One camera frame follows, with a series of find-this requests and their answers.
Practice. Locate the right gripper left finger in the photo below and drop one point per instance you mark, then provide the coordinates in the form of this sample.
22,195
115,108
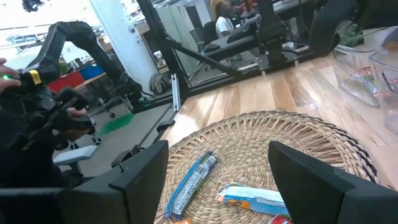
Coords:
143,186

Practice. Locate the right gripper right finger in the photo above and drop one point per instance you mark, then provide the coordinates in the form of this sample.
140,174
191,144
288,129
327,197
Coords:
304,186

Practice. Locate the blue Quaker Chewy granola bar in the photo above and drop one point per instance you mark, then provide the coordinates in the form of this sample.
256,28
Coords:
189,186

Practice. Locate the light blue granola bar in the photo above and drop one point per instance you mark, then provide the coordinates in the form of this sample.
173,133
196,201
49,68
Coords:
258,196

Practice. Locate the blue orange granola bar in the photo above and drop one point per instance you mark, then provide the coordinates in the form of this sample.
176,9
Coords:
183,221

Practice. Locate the red green granola bar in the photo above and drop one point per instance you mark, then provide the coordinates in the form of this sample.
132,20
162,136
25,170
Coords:
365,77
280,220

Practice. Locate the brown white granola bar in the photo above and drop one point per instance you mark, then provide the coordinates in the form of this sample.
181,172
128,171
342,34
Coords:
392,84

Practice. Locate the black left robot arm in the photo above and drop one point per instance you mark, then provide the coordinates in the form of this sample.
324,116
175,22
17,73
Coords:
270,31

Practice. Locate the green floor mat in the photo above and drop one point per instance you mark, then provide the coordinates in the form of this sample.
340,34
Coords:
116,124

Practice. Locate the round woven straw placemat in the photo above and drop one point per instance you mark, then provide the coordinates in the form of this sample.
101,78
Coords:
248,140

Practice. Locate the gray stool seat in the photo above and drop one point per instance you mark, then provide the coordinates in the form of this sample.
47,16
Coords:
74,155

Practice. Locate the silver aluminium bar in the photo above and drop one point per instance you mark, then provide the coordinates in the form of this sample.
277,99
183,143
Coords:
176,93

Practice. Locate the person's hand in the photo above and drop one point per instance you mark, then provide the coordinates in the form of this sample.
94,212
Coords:
9,84
74,112

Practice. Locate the gray backpack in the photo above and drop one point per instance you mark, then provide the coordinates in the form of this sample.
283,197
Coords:
159,83

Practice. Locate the clear plastic bin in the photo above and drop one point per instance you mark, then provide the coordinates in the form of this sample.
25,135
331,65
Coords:
345,77
391,118

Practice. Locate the blue storage bin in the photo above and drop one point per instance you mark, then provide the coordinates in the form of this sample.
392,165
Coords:
91,71

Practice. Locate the red storage bin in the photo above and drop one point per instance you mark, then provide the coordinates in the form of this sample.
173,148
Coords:
65,82

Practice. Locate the white pillar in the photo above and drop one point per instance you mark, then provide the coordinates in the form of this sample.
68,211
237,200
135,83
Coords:
124,40

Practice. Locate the gray desk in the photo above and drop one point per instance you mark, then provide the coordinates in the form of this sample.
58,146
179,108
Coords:
230,48

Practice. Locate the black keyboard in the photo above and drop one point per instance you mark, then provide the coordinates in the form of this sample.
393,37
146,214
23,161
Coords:
242,34

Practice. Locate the black office chair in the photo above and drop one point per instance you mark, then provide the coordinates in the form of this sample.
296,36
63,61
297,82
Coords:
210,34

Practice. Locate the person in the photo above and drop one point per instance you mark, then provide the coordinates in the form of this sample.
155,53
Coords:
224,26

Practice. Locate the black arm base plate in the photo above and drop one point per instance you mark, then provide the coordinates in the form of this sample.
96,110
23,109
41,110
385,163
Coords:
248,67

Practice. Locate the black metal table frame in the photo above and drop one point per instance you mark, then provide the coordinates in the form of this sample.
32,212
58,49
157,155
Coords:
161,40

